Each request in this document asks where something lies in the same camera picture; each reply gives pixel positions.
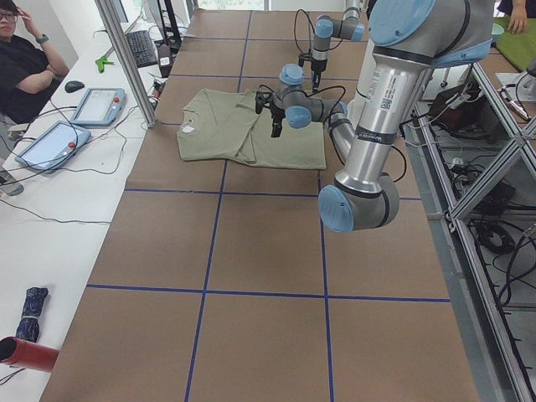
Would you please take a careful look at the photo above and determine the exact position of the green cloth on table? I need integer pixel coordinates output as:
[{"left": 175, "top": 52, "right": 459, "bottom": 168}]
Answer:
[{"left": 496, "top": 18, "right": 536, "bottom": 71}]

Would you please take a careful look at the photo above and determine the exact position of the green plastic tool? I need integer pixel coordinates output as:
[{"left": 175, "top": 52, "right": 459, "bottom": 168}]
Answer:
[{"left": 95, "top": 55, "right": 115, "bottom": 74}]

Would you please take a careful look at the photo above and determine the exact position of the seated person in black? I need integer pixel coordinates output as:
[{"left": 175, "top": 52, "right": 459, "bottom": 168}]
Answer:
[{"left": 1, "top": 1, "right": 70, "bottom": 124}]

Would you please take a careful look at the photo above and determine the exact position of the black keyboard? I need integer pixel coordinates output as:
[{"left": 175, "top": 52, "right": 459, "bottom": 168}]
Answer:
[{"left": 126, "top": 30, "right": 158, "bottom": 68}]

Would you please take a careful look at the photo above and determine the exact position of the upper teach pendant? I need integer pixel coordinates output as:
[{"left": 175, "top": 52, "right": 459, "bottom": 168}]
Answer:
[{"left": 70, "top": 88, "right": 126, "bottom": 128}]

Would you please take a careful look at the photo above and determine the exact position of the teach pendant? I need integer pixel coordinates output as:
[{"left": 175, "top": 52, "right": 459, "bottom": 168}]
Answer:
[
  {"left": 15, "top": 121, "right": 91, "bottom": 172},
  {"left": 70, "top": 88, "right": 126, "bottom": 128}
]

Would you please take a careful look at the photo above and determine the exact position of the sage green long-sleeve shirt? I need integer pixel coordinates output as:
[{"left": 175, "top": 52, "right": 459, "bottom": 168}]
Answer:
[{"left": 177, "top": 89, "right": 327, "bottom": 170}]

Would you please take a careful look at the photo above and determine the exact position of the red cylinder tube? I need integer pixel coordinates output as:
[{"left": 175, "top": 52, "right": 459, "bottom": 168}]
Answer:
[{"left": 1, "top": 337, "right": 59, "bottom": 373}]

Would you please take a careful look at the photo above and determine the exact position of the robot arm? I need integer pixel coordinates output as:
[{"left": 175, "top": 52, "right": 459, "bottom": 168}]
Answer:
[
  {"left": 295, "top": 1, "right": 369, "bottom": 93},
  {"left": 255, "top": 1, "right": 493, "bottom": 232}
]

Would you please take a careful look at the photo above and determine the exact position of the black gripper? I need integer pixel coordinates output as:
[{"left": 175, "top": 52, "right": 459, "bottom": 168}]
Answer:
[
  {"left": 298, "top": 49, "right": 327, "bottom": 93},
  {"left": 255, "top": 90, "right": 286, "bottom": 138}
]

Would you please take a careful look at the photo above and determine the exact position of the folded dark blue umbrella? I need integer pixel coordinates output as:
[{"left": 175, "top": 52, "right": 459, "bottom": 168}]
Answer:
[{"left": 15, "top": 286, "right": 49, "bottom": 343}]

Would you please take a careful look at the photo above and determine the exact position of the lower teach pendant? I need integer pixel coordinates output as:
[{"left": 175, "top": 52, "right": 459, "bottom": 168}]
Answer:
[{"left": 15, "top": 121, "right": 91, "bottom": 172}]

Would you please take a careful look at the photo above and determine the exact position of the black computer mouse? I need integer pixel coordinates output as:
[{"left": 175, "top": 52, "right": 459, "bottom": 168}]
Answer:
[{"left": 64, "top": 80, "right": 85, "bottom": 93}]

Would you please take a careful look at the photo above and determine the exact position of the aluminium frame rack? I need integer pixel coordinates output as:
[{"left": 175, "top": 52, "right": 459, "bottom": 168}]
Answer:
[{"left": 406, "top": 54, "right": 535, "bottom": 401}]

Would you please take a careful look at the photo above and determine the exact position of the aluminium frame post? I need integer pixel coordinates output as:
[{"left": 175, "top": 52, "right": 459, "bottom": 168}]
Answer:
[{"left": 95, "top": 0, "right": 157, "bottom": 128}]

